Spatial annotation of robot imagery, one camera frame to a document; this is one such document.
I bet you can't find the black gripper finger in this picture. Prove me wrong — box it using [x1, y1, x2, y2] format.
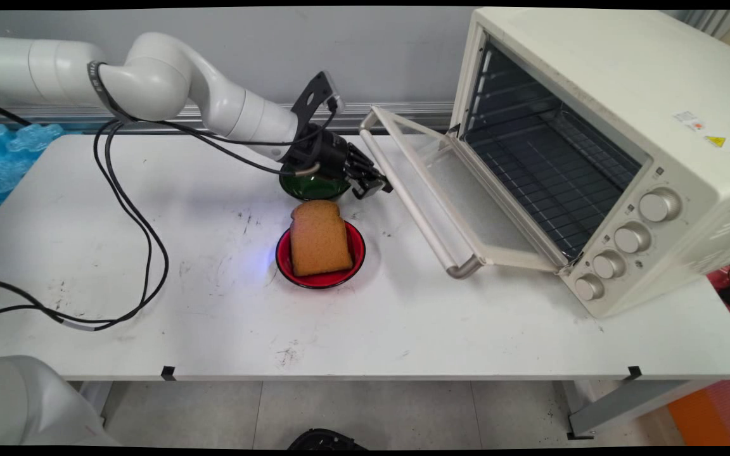
[346, 142, 395, 193]
[343, 168, 385, 201]

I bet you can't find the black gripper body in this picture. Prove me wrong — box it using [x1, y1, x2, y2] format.
[279, 124, 351, 182]

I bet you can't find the glass oven door with handle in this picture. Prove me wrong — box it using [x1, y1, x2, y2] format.
[359, 105, 572, 280]

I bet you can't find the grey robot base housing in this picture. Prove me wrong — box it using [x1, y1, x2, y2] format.
[0, 355, 120, 447]

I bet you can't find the green glass bowl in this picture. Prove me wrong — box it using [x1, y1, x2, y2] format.
[278, 167, 353, 203]

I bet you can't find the red plate black rim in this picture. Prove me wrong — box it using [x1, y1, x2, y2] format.
[275, 218, 366, 290]

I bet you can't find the brown toast bread slice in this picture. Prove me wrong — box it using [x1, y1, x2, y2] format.
[289, 199, 354, 277]

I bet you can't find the black round floor object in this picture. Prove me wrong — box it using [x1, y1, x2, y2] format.
[287, 429, 369, 451]

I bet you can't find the cream toaster oven body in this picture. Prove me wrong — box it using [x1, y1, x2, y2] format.
[447, 8, 730, 319]

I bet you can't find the large silver oven knob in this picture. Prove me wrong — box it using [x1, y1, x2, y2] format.
[638, 189, 681, 223]

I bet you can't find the white label sticker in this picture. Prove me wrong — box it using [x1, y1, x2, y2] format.
[672, 111, 705, 132]

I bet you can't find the grey table leg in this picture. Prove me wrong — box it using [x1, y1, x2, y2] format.
[567, 379, 715, 440]

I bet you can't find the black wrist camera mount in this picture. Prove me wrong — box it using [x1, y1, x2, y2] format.
[290, 70, 345, 137]

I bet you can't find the aluminium wall rail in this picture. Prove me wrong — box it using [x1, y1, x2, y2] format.
[0, 101, 456, 136]

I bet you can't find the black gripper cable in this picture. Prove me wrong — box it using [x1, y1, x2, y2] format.
[0, 95, 323, 332]

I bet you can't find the wire oven rack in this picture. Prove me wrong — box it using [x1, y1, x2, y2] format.
[466, 108, 642, 258]

